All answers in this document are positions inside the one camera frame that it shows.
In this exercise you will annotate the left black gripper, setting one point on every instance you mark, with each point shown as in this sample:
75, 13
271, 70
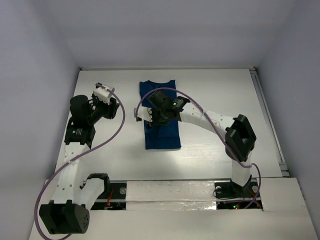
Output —
111, 108

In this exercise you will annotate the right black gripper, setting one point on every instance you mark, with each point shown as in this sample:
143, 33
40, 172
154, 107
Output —
155, 122

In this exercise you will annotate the blue printed t-shirt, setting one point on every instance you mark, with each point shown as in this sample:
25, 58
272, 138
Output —
160, 137

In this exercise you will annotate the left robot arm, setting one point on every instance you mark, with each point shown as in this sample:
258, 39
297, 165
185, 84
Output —
63, 205

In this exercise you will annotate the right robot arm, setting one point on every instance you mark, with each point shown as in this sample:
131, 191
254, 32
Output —
236, 133

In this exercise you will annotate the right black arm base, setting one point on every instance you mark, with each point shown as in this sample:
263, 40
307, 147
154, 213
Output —
228, 199

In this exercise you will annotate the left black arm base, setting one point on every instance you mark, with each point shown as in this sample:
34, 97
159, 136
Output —
115, 201

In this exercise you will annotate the silver foil covered panel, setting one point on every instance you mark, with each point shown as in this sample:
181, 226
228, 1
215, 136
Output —
172, 195

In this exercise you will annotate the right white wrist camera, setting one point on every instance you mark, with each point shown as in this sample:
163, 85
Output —
143, 113

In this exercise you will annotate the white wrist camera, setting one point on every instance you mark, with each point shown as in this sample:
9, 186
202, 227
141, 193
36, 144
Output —
103, 92
143, 113

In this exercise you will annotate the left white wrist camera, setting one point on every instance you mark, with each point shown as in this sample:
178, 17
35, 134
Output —
103, 92

